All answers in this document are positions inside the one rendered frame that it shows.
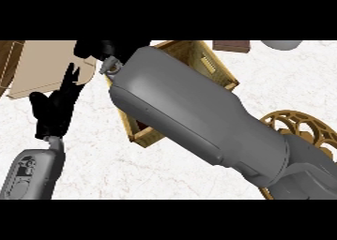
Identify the dark brown block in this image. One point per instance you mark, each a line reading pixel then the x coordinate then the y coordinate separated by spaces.
pixel 231 45

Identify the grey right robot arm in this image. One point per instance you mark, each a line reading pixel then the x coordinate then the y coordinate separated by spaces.
pixel 199 125

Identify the pale grey round object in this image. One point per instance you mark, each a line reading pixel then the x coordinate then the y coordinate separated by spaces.
pixel 282 44

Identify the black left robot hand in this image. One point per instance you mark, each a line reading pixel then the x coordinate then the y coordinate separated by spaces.
pixel 56 106

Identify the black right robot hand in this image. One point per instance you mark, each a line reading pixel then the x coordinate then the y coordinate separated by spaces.
pixel 106 48

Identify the golden round trivet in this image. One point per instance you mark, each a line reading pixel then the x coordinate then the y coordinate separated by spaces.
pixel 310 131

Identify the brown wooden board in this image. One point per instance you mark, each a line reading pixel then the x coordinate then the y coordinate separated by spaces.
pixel 2 67

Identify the wooden crate basket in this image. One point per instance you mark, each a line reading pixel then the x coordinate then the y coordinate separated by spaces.
pixel 208 62

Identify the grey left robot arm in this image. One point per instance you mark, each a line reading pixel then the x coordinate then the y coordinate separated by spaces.
pixel 31 175

